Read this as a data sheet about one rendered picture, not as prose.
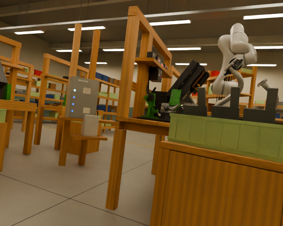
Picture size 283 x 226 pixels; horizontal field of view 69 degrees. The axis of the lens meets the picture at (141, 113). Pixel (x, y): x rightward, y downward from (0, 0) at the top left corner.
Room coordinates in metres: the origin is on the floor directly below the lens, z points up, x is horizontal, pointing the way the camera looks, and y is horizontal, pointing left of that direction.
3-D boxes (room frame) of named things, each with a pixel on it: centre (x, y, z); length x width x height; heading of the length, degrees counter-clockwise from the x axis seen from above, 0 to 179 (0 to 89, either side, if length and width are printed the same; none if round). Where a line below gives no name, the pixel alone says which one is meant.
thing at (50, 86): (8.98, 4.54, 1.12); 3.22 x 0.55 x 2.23; 157
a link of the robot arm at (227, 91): (1.74, -0.71, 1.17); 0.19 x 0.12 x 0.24; 76
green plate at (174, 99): (2.44, -0.38, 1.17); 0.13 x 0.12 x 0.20; 159
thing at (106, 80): (8.24, 1.59, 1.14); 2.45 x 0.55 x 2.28; 157
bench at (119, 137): (2.54, -0.35, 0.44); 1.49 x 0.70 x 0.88; 159
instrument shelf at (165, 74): (2.63, -0.11, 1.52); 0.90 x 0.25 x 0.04; 159
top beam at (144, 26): (2.64, -0.07, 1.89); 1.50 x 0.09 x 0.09; 159
